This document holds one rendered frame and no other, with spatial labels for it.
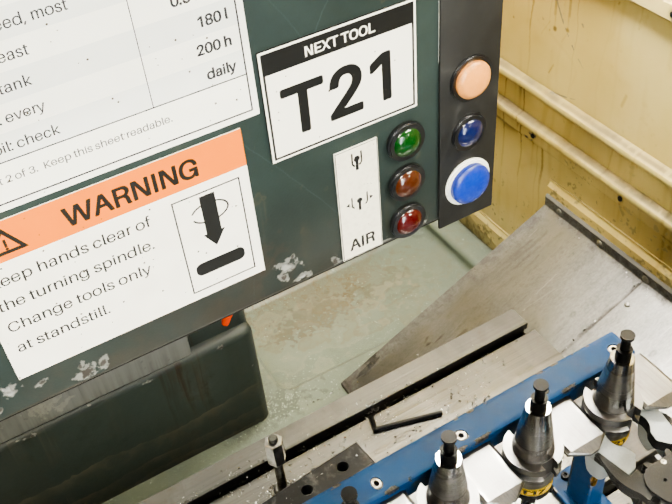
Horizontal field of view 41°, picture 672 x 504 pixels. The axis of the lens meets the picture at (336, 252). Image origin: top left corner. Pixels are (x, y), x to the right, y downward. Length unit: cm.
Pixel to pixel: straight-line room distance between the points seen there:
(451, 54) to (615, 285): 121
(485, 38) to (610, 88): 105
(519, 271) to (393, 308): 35
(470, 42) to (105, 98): 22
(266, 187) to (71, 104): 13
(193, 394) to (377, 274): 63
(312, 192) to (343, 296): 150
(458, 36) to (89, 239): 24
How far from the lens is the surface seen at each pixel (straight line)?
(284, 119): 50
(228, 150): 49
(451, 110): 56
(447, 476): 89
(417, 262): 210
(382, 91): 52
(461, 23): 54
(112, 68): 44
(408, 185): 57
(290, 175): 52
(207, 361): 159
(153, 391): 158
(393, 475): 95
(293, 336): 196
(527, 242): 181
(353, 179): 55
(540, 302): 173
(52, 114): 44
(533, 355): 149
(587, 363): 106
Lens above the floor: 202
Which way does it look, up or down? 42 degrees down
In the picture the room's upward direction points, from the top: 6 degrees counter-clockwise
